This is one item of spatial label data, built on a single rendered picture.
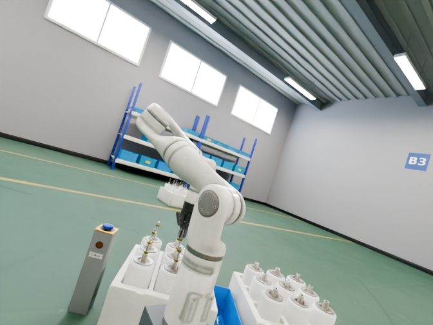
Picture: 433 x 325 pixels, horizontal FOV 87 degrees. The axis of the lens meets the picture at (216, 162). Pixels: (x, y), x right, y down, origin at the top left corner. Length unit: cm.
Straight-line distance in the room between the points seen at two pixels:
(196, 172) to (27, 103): 550
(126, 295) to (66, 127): 520
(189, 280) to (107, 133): 556
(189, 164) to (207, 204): 15
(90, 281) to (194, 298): 58
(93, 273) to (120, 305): 16
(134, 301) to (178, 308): 40
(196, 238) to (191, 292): 11
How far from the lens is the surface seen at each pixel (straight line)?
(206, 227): 51
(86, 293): 109
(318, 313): 119
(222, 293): 131
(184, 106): 654
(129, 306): 98
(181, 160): 62
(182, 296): 57
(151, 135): 75
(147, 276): 97
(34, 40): 615
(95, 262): 103
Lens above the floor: 66
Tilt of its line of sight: 2 degrees up
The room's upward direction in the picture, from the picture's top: 18 degrees clockwise
